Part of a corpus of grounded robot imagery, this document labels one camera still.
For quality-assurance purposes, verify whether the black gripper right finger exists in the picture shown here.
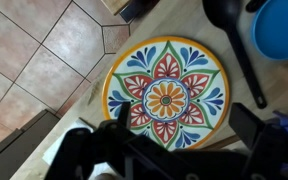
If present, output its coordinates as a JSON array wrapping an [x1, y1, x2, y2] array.
[[228, 102, 288, 180]]

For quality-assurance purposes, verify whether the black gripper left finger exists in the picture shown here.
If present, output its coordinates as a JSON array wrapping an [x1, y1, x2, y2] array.
[[43, 101, 172, 180]]

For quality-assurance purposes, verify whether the round painted yellow-rimmed board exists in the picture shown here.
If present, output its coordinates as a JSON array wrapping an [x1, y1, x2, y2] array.
[[101, 35, 231, 152]]

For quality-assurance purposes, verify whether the blue bowl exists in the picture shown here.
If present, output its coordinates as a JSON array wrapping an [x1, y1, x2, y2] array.
[[250, 0, 288, 62]]

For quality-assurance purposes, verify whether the wooden robot stand board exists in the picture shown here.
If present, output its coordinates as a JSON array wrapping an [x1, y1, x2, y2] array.
[[99, 0, 132, 16]]

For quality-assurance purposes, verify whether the grey appliance side panel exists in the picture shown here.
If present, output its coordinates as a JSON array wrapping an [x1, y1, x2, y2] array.
[[0, 109, 61, 168]]

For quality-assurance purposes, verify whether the black plastic serving spoon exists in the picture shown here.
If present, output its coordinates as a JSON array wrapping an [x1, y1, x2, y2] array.
[[201, 0, 268, 110]]

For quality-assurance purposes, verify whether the dark metal stand rail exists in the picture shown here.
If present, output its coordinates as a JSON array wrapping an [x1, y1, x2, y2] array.
[[118, 0, 160, 24]]

